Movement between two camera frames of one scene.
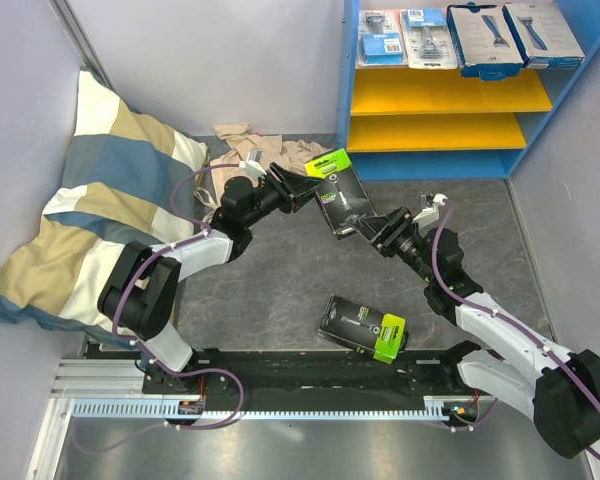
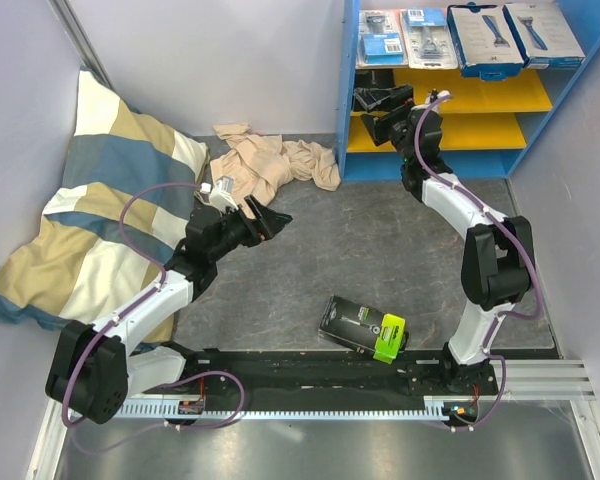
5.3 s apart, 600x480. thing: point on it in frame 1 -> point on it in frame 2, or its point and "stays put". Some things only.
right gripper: x=384 y=230 -> x=399 y=96
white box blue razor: x=483 y=42 stays put
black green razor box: x=366 y=328 stays put
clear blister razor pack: x=428 y=42 stays put
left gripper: x=296 y=184 -> x=266 y=224
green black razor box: x=341 y=195 -> x=371 y=86
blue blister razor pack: x=380 y=40 stays put
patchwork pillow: x=127 y=179 stays put
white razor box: x=542 y=36 stays put
